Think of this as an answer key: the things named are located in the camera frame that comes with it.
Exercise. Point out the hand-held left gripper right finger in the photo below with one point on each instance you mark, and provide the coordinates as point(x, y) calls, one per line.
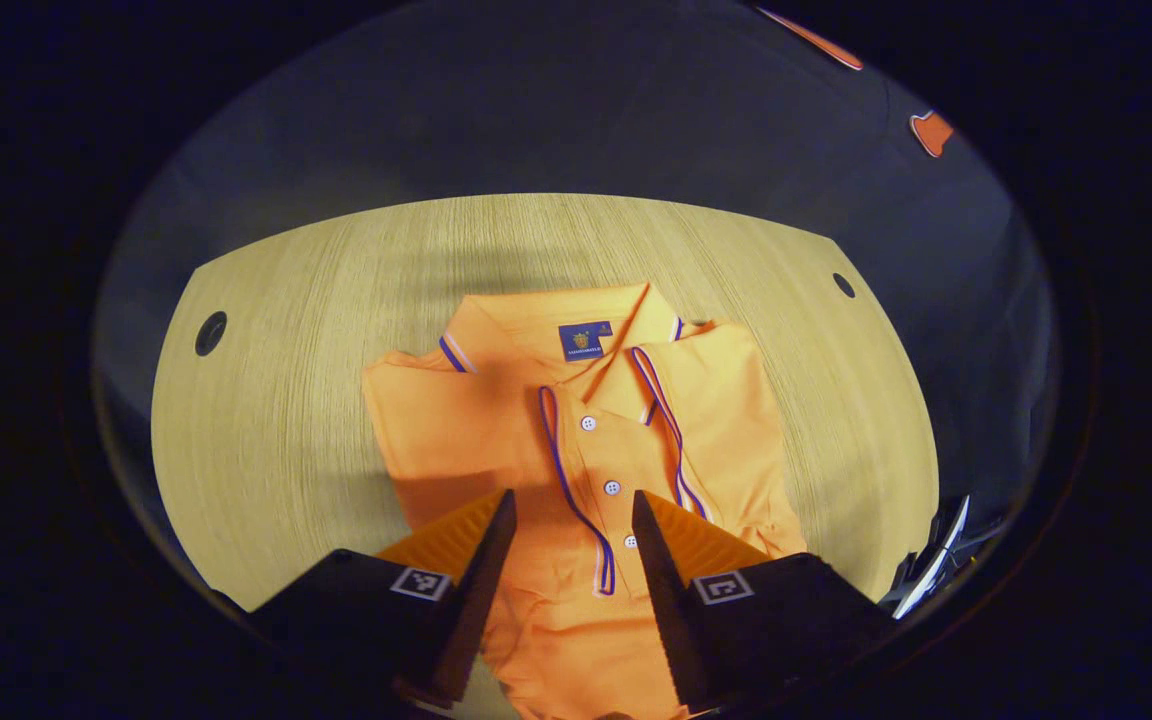
point(666, 600)

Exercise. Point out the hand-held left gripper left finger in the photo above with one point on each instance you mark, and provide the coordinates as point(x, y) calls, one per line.
point(481, 600)

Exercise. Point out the orange T-shirt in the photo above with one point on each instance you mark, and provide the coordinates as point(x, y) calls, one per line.
point(476, 430)

